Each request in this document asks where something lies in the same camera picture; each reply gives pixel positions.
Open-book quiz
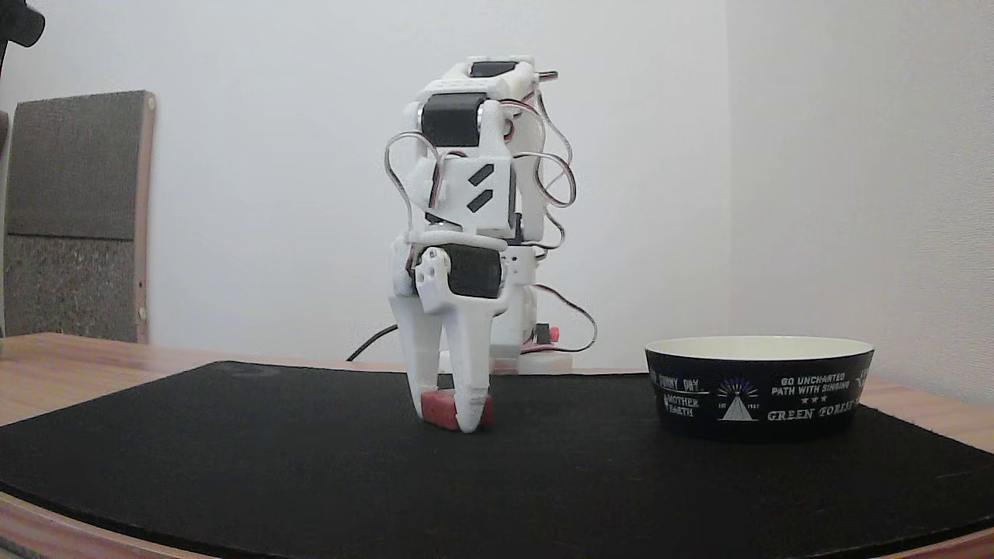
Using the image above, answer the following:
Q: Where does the red toy block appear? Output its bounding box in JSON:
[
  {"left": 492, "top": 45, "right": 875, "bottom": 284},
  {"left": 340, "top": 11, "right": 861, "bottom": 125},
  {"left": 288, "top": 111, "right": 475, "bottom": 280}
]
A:
[{"left": 421, "top": 390, "right": 495, "bottom": 430}]

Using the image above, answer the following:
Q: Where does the black printed bowl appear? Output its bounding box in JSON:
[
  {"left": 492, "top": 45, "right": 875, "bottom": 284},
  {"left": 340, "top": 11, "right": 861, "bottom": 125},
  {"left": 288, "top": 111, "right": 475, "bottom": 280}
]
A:
[{"left": 645, "top": 335, "right": 876, "bottom": 444}]

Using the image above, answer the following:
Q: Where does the black table mat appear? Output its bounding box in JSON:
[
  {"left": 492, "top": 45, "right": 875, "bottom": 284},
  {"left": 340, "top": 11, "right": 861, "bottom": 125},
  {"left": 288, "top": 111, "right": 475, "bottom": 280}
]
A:
[{"left": 0, "top": 360, "right": 994, "bottom": 559}]

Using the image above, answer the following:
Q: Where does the grey wood-framed board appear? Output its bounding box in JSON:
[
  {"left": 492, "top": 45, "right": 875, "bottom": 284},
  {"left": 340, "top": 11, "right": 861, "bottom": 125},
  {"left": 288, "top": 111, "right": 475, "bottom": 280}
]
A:
[{"left": 2, "top": 90, "right": 156, "bottom": 345}]

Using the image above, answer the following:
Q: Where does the black device on stand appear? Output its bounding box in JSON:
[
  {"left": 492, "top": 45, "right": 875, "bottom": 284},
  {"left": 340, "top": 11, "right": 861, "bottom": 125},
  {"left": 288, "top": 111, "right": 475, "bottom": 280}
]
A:
[{"left": 0, "top": 0, "right": 46, "bottom": 78}]

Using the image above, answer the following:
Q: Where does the black usb cable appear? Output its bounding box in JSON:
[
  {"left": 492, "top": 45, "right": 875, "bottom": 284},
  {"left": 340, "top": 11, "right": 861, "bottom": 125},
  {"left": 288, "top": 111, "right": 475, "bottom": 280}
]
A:
[{"left": 346, "top": 323, "right": 400, "bottom": 363}]

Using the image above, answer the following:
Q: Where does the red black servo wire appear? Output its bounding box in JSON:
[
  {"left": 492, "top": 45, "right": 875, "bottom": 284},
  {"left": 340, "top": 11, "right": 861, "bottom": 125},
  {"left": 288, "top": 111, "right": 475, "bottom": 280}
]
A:
[{"left": 534, "top": 284, "right": 599, "bottom": 354}]

